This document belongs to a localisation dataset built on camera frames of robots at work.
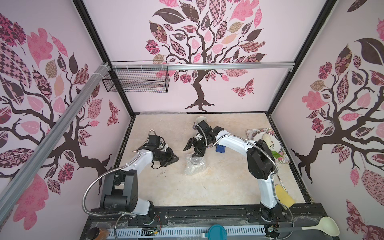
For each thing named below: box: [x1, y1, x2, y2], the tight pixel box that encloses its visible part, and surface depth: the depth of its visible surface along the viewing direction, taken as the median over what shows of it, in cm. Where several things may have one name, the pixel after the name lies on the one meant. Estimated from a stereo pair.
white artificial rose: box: [262, 133, 283, 159], surface depth 99 cm
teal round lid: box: [204, 224, 228, 240], surface depth 64 cm
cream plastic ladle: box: [274, 216, 340, 237], surface depth 71 cm
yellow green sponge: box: [275, 184, 296, 208], surface depth 81 cm
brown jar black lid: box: [87, 227, 109, 240], surface depth 65 cm
